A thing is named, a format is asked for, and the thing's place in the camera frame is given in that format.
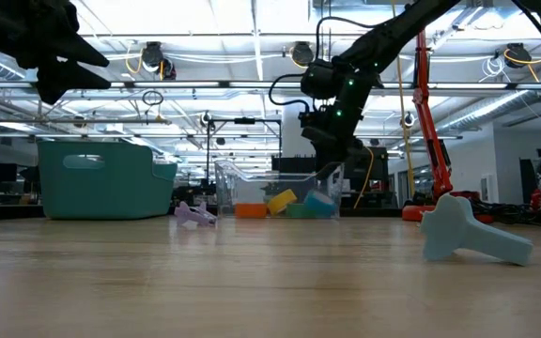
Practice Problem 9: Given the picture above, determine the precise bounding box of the black metal gantry frame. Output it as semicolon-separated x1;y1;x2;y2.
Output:
207;116;284;189

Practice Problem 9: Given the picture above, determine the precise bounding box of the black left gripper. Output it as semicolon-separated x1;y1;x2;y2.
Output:
0;0;113;106

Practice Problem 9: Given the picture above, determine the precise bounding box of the black cable bundle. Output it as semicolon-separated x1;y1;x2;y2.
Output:
467;195;541;227

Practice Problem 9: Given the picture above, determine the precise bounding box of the purple staple remover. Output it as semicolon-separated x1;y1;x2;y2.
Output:
173;200;219;231

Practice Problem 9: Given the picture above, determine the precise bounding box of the blue tape roll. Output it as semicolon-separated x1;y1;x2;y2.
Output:
302;189;339;219

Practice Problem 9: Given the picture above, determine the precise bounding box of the black equipment cabinet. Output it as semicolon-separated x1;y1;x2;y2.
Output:
329;144;390;207

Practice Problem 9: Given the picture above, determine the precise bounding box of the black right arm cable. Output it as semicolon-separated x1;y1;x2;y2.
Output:
268;16;384;114

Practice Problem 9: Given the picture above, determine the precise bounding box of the light blue staple remover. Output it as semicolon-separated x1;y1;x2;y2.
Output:
419;192;534;268

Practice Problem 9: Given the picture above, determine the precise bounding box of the teal plastic bin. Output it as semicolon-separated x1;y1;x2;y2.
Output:
36;141;179;222

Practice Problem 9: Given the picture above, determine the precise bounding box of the clear plastic bin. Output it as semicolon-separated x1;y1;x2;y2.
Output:
213;158;346;220

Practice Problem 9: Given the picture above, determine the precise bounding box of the orange tape roll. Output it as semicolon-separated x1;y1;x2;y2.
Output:
233;202;270;220

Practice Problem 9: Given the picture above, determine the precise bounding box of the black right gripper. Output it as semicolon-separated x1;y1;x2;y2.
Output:
298;110;370;166

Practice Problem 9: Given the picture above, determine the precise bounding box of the yellow hanging cord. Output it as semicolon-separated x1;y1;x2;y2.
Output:
391;0;416;198

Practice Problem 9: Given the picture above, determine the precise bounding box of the green tape roll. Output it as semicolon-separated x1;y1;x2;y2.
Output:
285;202;321;220

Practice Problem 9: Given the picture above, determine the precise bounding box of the black ceiling cable reel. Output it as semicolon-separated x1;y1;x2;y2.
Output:
139;40;178;81
503;41;533;69
290;40;317;68

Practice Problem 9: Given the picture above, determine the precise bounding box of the yellow tape roll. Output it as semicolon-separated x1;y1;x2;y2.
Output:
266;188;299;217

